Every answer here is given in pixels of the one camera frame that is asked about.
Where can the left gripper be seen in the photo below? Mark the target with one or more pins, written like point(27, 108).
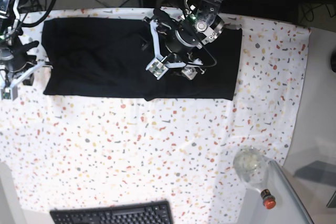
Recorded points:
point(177, 36)

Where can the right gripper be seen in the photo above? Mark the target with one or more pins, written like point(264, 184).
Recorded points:
point(15, 58)

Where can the black t-shirt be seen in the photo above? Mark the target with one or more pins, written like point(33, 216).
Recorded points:
point(107, 58)

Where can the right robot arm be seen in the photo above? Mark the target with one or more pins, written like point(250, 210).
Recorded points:
point(11, 24)

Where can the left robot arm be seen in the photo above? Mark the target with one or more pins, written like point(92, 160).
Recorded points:
point(199, 26)

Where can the terrazzo pattern table cloth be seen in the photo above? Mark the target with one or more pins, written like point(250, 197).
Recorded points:
point(77, 152)

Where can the clear glass bottle red cap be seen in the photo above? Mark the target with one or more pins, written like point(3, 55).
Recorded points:
point(252, 168)

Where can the black keyboard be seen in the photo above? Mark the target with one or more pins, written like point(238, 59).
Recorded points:
point(153, 212)

